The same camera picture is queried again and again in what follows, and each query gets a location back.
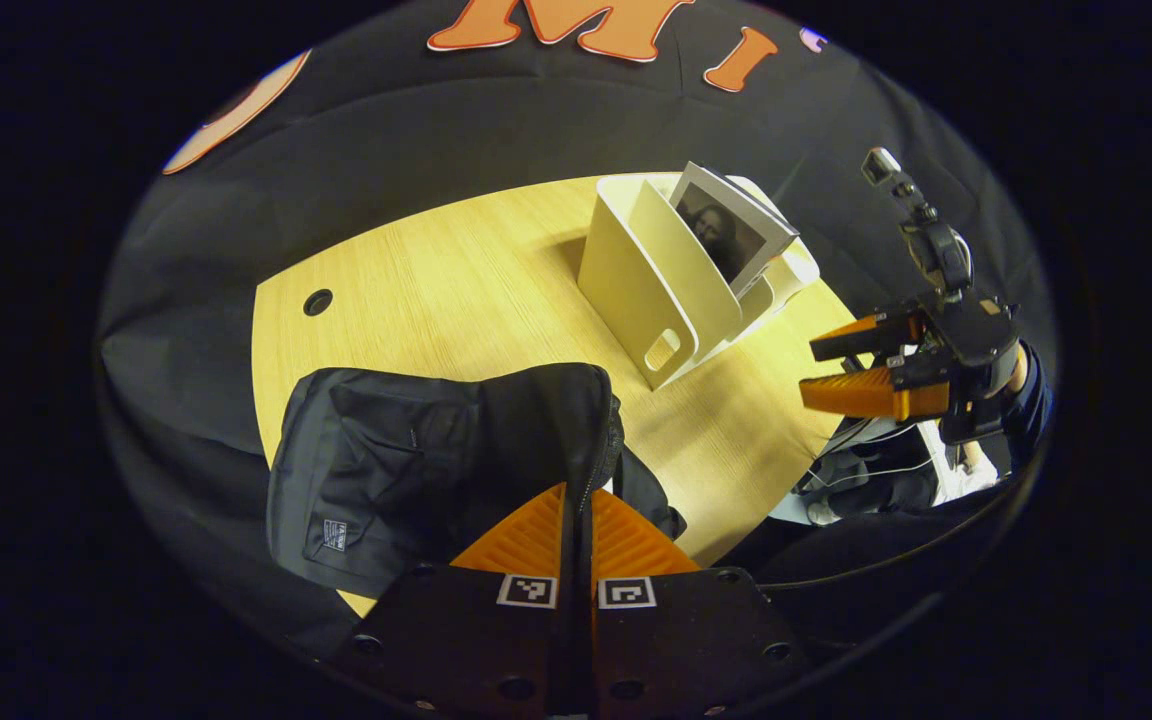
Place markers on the black schoolbag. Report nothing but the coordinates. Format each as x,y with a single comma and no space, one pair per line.
386,470

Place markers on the white bookshelf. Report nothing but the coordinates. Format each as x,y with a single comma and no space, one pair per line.
626,290

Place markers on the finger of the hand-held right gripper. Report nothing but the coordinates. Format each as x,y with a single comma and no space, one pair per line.
876,393
866,340

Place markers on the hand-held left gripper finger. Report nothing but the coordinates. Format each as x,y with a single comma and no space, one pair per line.
585,550
567,550

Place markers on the white portrait cover book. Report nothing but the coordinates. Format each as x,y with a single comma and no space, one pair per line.
726,235

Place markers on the black backdrop cloth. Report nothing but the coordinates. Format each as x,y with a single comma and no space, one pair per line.
436,130

